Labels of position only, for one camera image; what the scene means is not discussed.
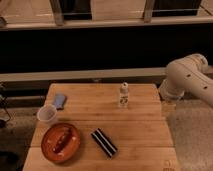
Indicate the small clear white-capped bottle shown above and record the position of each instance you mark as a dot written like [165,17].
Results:
[123,95]

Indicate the orange plate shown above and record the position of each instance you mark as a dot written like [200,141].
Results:
[50,139]

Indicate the black white-striped box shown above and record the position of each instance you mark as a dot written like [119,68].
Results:
[104,142]

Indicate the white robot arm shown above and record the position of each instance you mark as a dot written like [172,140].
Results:
[185,75]

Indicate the brown sausage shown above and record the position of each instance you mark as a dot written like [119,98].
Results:
[62,141]

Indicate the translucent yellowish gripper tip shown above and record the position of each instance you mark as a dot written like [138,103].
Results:
[168,108]

